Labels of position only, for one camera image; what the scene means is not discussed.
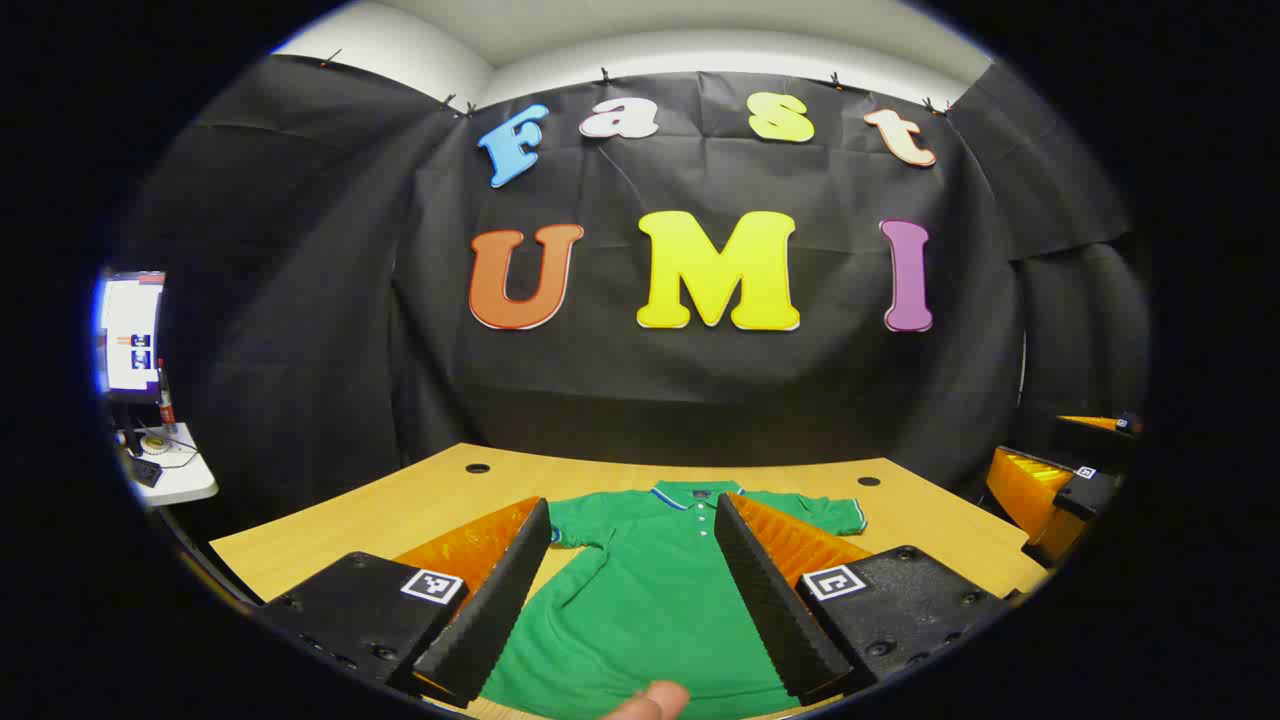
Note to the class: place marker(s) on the green T-shirt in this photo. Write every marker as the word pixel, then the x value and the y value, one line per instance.
pixel 640 600

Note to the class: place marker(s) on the small white side table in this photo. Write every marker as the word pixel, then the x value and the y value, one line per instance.
pixel 180 480

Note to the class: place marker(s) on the red and white bottle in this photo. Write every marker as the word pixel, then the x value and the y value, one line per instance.
pixel 166 400

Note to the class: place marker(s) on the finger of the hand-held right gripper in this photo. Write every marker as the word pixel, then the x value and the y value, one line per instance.
pixel 1095 438
pixel 1025 490

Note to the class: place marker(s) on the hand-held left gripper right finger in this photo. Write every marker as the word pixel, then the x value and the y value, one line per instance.
pixel 775 610

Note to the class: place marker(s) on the round tape roll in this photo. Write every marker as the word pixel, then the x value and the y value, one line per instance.
pixel 154 443

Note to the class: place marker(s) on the computer monitor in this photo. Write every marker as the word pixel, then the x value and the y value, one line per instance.
pixel 132 335

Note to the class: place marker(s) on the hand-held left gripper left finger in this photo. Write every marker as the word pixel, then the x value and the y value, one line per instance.
pixel 490 610

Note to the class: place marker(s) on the black backdrop cloth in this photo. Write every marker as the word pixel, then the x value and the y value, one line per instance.
pixel 300 300

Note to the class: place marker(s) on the small black device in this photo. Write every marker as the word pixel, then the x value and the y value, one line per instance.
pixel 146 472

